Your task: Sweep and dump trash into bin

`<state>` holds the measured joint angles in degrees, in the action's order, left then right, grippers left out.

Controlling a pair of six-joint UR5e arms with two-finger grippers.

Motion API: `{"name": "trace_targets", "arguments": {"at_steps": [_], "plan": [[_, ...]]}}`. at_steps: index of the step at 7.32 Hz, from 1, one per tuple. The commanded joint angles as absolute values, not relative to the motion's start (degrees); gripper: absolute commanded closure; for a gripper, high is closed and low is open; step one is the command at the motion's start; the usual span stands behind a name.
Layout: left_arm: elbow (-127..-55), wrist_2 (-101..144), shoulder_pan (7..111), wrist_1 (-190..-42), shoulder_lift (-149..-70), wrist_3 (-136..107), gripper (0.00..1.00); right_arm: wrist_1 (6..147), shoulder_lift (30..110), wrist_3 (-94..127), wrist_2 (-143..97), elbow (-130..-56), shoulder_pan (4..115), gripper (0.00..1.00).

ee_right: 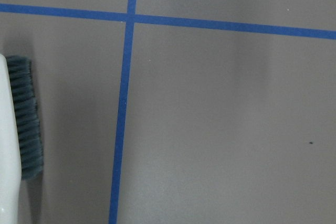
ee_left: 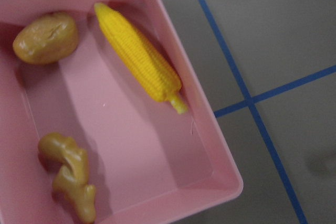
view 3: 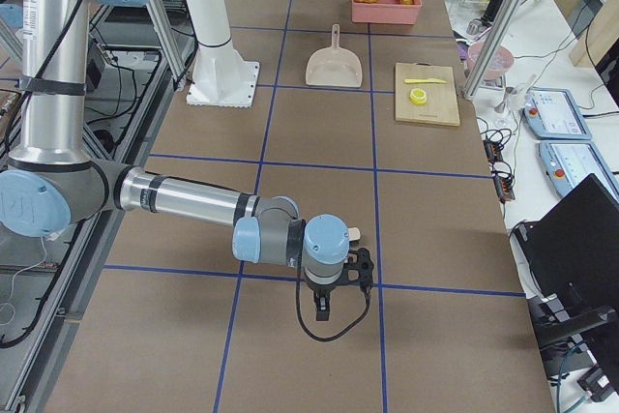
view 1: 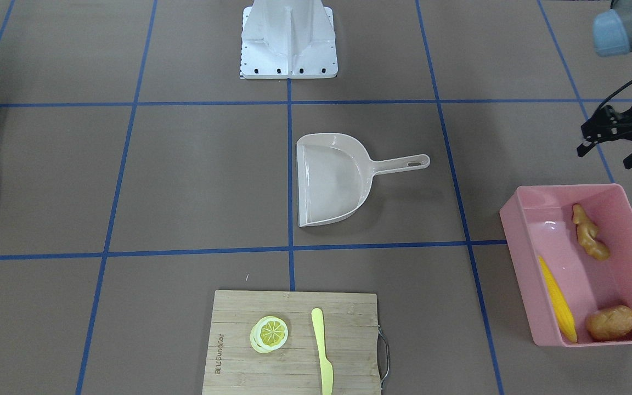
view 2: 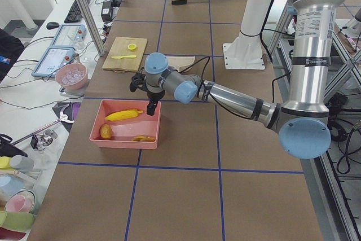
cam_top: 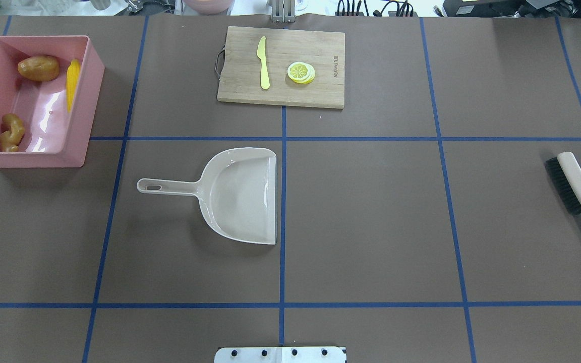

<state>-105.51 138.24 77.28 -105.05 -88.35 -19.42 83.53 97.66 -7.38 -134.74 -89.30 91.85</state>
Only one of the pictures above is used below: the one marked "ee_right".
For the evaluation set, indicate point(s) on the beige hand brush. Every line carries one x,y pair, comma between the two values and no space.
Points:
21,147

